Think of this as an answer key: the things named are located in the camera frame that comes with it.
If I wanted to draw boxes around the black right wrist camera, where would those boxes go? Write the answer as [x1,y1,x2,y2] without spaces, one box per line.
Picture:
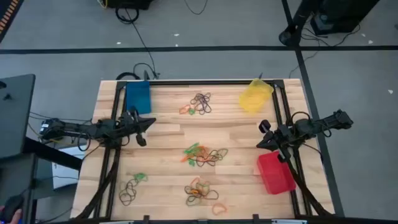
[258,119,272,134]

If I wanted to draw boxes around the yellow plastic basket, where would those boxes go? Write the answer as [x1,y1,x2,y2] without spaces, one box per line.
[238,78,275,114]

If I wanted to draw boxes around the black floor tape strip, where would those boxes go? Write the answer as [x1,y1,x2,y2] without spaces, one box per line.
[281,0,345,218]
[0,45,398,55]

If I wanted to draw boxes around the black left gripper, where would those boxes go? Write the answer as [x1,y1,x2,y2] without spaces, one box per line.
[118,109,157,139]

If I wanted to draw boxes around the black pole stand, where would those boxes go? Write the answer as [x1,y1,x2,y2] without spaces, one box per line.
[278,0,323,47]

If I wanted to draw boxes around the white box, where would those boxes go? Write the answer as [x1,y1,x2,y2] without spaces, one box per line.
[51,145,87,190]

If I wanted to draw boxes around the blue plastic basket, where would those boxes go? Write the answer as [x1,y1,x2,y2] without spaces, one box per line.
[125,80,152,115]

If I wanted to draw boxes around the black cable loop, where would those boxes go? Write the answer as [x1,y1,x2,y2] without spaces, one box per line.
[183,0,208,16]

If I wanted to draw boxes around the person's hand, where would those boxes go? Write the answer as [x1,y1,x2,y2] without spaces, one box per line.
[0,205,23,224]

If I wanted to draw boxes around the black floor box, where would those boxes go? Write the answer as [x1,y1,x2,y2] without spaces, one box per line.
[105,0,155,10]

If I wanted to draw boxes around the red plastic basket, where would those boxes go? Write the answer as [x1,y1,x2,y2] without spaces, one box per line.
[256,151,297,195]

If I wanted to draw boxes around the black desk crossbar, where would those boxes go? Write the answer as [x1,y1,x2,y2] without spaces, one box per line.
[23,136,83,171]

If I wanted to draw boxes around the black mat orange stripes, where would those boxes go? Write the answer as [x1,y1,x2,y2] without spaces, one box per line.
[0,0,25,44]

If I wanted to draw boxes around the coiled black cable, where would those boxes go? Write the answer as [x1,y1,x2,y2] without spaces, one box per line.
[115,72,141,81]
[114,5,140,25]

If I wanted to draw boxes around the black equipment case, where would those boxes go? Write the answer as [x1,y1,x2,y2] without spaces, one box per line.
[310,0,381,36]

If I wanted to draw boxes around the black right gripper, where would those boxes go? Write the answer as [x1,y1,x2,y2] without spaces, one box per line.
[256,124,295,150]

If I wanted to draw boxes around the black computer mouse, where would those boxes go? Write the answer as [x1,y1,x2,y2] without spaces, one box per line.
[0,194,25,223]

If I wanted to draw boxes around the long black floor cable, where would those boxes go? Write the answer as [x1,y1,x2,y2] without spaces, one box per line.
[126,7,160,80]

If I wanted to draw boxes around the grey desk top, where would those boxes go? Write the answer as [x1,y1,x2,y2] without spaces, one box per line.
[0,73,36,159]

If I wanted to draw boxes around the black cable with plug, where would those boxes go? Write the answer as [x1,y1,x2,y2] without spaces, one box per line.
[132,62,161,85]

